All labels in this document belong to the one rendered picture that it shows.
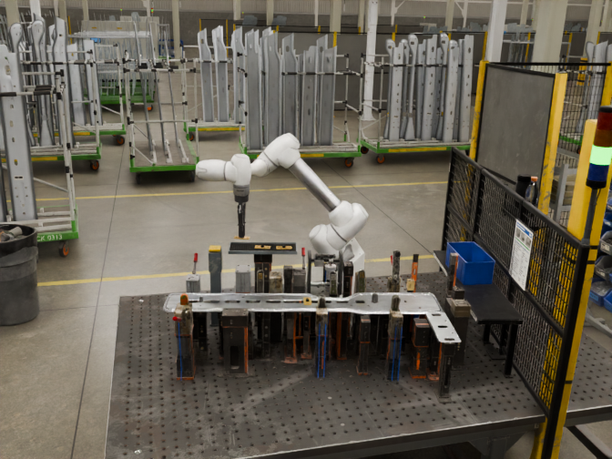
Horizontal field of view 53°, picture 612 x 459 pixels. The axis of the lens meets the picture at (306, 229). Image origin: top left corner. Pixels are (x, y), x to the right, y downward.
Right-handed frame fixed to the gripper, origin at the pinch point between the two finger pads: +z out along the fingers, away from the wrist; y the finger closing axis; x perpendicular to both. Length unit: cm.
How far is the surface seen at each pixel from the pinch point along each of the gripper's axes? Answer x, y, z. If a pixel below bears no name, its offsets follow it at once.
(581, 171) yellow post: 146, 68, -54
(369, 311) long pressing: 68, 38, 26
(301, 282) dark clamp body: 33.9, 15.6, 22.3
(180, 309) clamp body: -20, 57, 20
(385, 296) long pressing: 78, 21, 26
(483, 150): 185, -264, 5
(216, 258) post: -13.1, 5.8, 14.4
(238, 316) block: 7, 55, 23
